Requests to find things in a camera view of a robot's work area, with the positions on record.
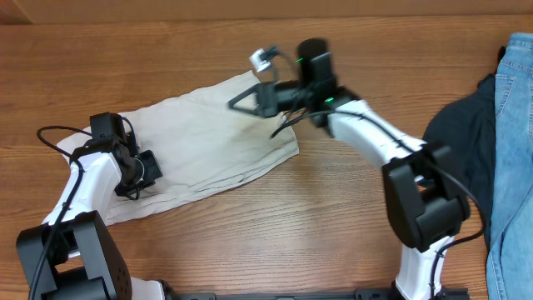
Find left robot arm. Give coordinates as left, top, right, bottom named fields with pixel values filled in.
left=16, top=112, right=174, bottom=299

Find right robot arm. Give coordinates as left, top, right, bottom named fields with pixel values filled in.
left=227, top=38, right=470, bottom=299

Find blue denim jeans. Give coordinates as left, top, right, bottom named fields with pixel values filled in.
left=486, top=32, right=532, bottom=299

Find dark navy shirt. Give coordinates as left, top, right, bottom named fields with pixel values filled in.
left=424, top=47, right=522, bottom=253

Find beige shorts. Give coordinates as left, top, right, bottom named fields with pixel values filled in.
left=58, top=72, right=299, bottom=225

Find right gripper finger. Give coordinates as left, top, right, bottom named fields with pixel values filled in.
left=228, top=103, right=260, bottom=117
left=227, top=85, right=257, bottom=109

